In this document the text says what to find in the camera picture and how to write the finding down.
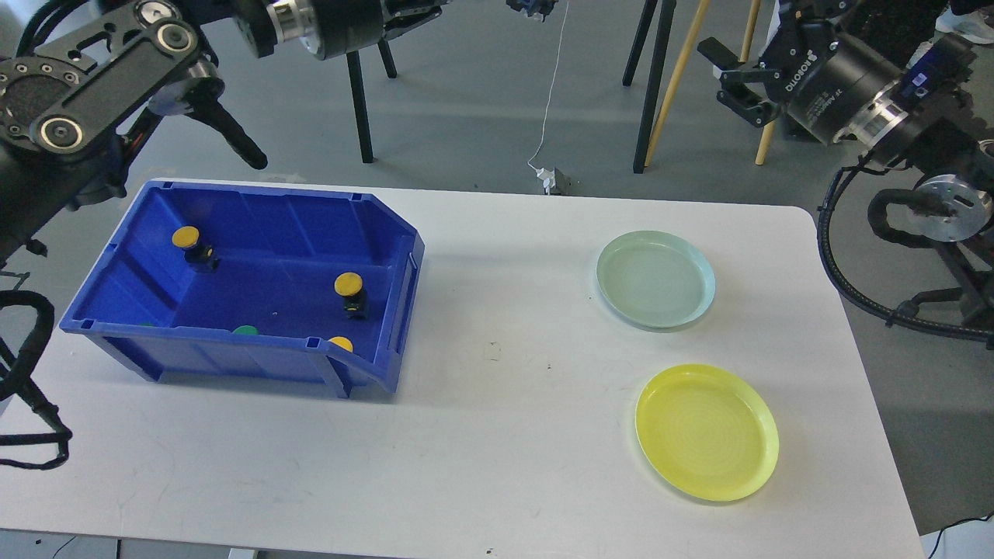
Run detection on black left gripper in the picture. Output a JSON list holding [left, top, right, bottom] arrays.
[[296, 1, 447, 61]]

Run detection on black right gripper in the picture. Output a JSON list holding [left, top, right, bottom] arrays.
[[697, 1, 909, 148]]

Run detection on yellow button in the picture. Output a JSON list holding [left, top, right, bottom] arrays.
[[334, 272, 368, 321], [171, 225, 220, 273]]

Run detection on green push button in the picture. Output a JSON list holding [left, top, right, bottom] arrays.
[[505, 0, 558, 22]]

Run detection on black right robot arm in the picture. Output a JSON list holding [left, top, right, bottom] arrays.
[[698, 1, 992, 248]]

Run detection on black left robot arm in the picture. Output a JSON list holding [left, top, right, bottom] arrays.
[[1, 1, 443, 259]]

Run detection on light green plate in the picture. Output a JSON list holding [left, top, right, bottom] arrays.
[[594, 230, 717, 330]]

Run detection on yellow button front corner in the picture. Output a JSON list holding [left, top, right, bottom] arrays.
[[328, 336, 355, 352]]

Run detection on yellow plate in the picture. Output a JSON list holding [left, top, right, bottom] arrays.
[[633, 363, 780, 503]]

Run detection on wooden easel legs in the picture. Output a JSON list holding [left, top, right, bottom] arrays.
[[646, 0, 777, 168]]

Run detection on black tripod leg left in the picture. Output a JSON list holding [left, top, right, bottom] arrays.
[[346, 39, 398, 164]]

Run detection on black tripod legs right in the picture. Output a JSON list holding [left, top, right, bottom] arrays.
[[622, 1, 677, 175]]

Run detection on white sneaker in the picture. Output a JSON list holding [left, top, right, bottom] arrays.
[[934, 6, 993, 47]]

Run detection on blue plastic storage bin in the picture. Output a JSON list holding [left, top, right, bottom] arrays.
[[60, 180, 425, 398]]

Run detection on black corrugated cable right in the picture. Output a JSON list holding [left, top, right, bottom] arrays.
[[815, 155, 994, 346]]

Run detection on white cable with plug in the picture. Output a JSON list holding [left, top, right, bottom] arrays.
[[529, 0, 573, 195]]

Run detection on black cable loop left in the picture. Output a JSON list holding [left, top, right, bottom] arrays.
[[0, 291, 74, 471]]

